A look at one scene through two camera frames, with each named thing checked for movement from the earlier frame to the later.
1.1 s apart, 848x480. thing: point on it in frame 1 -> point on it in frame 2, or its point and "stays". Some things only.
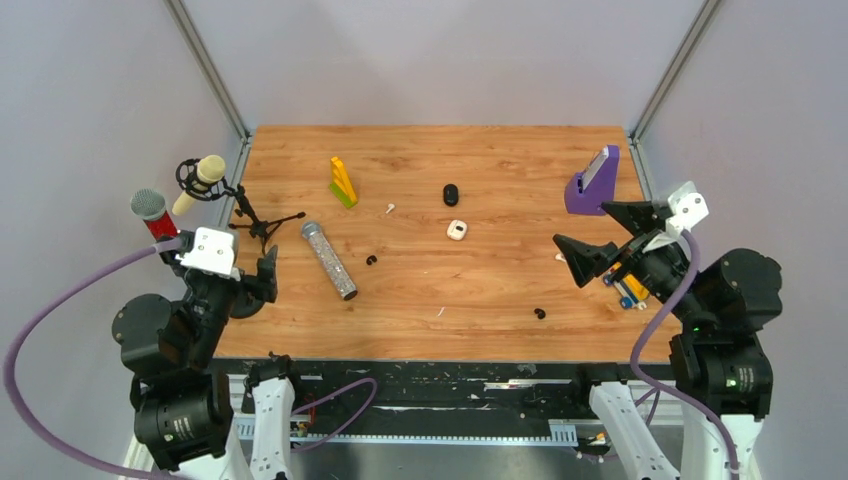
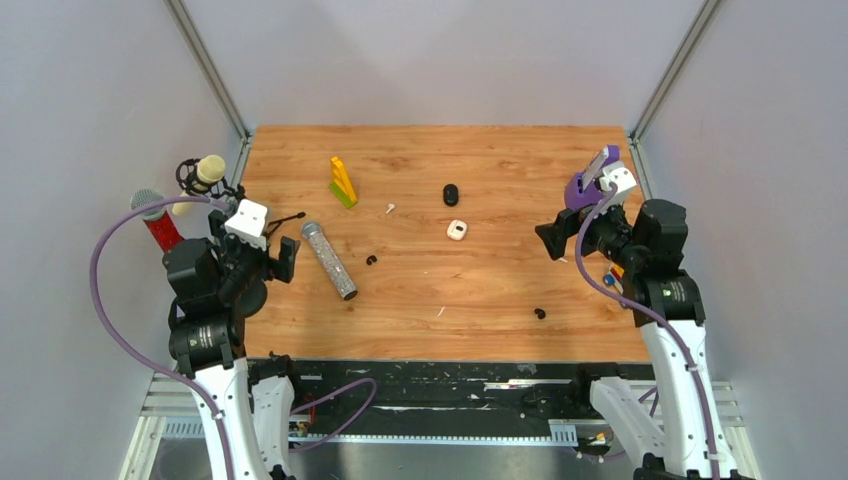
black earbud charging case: x=450 y=195 stays
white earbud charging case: x=457 y=230 stays
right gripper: x=585 y=256 -> x=554 y=234
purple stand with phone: x=588 y=189 stays
